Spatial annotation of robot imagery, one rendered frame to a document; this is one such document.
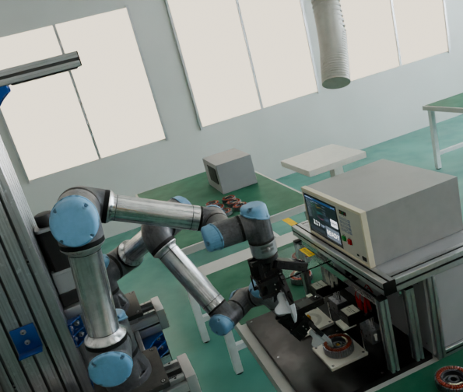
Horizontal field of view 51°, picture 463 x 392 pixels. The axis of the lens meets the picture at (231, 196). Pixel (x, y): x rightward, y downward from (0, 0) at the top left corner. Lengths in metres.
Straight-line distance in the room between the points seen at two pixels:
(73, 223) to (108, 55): 5.01
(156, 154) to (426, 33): 4.25
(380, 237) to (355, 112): 5.64
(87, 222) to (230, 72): 5.34
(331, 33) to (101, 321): 2.12
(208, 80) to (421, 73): 3.23
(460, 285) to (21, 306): 1.43
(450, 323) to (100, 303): 1.17
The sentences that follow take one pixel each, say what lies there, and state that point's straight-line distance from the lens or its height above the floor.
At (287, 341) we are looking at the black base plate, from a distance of 2.05.
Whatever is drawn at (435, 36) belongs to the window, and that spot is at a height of 1.26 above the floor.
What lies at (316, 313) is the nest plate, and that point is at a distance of 2.15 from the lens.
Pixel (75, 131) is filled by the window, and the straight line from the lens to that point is 6.17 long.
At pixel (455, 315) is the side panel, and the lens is 1.88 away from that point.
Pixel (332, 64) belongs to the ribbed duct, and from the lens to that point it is 2.87.
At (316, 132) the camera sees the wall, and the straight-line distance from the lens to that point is 6.99.
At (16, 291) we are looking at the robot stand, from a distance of 1.66.
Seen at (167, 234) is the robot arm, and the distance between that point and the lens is 1.66.
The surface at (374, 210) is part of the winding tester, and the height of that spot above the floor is 1.31.
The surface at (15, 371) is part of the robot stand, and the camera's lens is 1.78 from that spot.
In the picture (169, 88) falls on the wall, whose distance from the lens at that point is 6.26.
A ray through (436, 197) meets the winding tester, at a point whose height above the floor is 1.27.
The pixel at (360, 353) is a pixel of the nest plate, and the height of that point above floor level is 0.78.
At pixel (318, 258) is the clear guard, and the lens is 1.95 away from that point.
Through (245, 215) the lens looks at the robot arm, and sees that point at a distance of 1.32.
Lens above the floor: 1.94
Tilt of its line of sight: 17 degrees down
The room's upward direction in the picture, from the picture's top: 15 degrees counter-clockwise
